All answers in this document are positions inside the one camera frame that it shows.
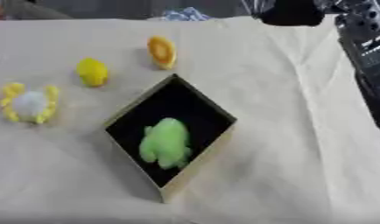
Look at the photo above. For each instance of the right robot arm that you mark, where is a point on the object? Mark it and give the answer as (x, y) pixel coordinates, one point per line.
(368, 52)

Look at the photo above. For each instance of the tan cardboard box black inside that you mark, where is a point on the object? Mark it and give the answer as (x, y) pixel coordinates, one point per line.
(188, 105)

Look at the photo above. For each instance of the green soft toy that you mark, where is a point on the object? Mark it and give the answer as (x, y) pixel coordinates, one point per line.
(166, 143)

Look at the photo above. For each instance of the orange toy fruit slice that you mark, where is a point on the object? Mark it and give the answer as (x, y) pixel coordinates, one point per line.
(162, 52)

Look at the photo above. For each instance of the blue and white cloth bundle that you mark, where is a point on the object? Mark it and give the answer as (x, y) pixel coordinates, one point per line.
(185, 14)

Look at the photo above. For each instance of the yellow toy fruit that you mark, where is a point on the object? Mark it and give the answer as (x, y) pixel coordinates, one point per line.
(92, 71)

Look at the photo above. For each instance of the black bag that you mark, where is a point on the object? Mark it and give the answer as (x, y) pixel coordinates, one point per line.
(292, 11)

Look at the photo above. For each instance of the yellow and white soft toy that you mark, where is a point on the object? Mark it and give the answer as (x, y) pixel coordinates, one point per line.
(29, 103)

